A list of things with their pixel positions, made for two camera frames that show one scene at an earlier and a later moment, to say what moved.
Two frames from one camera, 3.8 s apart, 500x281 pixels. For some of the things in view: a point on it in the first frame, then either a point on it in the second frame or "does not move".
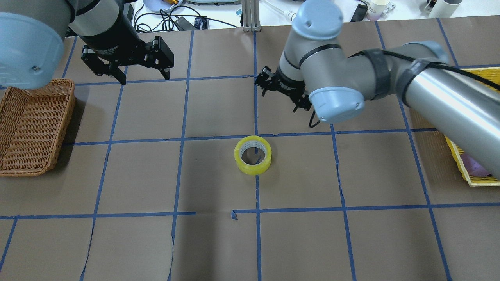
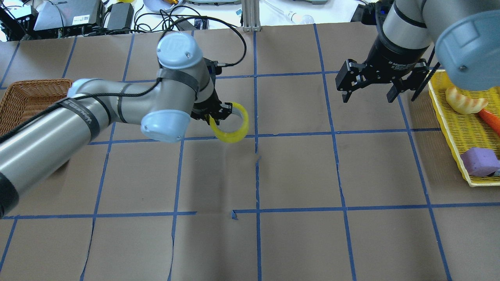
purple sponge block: (474, 168) does not move
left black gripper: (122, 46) to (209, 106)
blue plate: (156, 5) does not move
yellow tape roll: (250, 141) to (235, 136)
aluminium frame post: (251, 16) does not move
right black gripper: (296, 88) to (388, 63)
